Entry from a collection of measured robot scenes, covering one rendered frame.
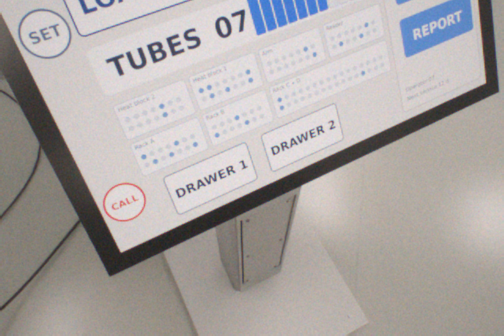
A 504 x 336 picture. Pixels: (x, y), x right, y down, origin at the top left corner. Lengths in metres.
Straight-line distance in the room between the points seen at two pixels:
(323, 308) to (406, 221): 0.41
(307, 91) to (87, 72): 0.22
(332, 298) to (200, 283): 0.39
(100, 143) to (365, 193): 1.26
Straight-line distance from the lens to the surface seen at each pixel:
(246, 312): 1.42
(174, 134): 0.46
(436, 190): 1.71
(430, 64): 0.59
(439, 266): 1.61
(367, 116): 0.55
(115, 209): 0.48
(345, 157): 0.55
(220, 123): 0.47
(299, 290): 1.44
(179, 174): 0.48
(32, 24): 0.44
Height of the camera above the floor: 1.44
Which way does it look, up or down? 60 degrees down
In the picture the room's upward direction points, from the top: 1 degrees clockwise
